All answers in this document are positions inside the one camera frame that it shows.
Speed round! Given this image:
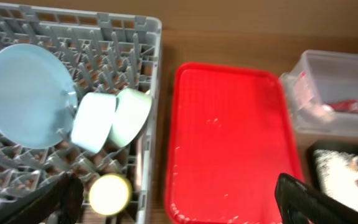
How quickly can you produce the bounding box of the grey plastic dishwasher rack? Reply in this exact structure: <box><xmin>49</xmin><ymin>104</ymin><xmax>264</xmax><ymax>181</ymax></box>
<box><xmin>0</xmin><ymin>2</ymin><xmax>162</xmax><ymax>223</ymax></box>

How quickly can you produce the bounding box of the clear plastic storage bin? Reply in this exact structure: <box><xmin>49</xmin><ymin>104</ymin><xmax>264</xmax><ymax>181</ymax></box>
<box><xmin>280</xmin><ymin>50</ymin><xmax>358</xmax><ymax>137</ymax></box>

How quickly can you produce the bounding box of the light blue bowl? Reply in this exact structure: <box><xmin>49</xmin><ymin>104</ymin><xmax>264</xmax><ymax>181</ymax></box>
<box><xmin>70</xmin><ymin>92</ymin><xmax>117</xmax><ymax>154</ymax></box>

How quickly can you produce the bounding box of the yellow plastic cup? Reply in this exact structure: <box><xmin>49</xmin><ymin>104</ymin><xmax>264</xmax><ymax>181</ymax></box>
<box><xmin>88</xmin><ymin>174</ymin><xmax>133</xmax><ymax>216</ymax></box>

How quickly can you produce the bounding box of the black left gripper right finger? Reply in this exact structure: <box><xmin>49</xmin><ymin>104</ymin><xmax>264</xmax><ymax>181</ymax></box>
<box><xmin>275</xmin><ymin>173</ymin><xmax>358</xmax><ymax>224</ymax></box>

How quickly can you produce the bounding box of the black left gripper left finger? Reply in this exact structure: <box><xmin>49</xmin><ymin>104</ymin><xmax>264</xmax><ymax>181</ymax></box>
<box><xmin>0</xmin><ymin>173</ymin><xmax>84</xmax><ymax>224</ymax></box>

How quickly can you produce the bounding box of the white napkin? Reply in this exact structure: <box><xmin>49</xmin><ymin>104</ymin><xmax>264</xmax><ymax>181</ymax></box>
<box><xmin>304</xmin><ymin>103</ymin><xmax>334</xmax><ymax>123</ymax></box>

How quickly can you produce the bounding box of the red sauce packet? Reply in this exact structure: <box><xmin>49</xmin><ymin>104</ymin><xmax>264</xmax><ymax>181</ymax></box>
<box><xmin>328</xmin><ymin>99</ymin><xmax>358</xmax><ymax>114</ymax></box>

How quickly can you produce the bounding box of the black waste bin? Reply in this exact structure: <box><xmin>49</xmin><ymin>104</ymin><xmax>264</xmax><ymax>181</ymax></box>
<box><xmin>307</xmin><ymin>140</ymin><xmax>358</xmax><ymax>212</ymax></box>

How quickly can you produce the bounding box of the light blue plate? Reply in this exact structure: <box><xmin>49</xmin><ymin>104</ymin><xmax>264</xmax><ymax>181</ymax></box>
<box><xmin>0</xmin><ymin>44</ymin><xmax>78</xmax><ymax>149</ymax></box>

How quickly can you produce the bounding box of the light green bowl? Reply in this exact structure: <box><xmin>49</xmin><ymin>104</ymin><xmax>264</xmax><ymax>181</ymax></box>
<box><xmin>109</xmin><ymin>88</ymin><xmax>153</xmax><ymax>148</ymax></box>

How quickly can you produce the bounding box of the red plastic tray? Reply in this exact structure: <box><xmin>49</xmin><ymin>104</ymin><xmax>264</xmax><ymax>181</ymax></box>
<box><xmin>164</xmin><ymin>62</ymin><xmax>303</xmax><ymax>223</ymax></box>

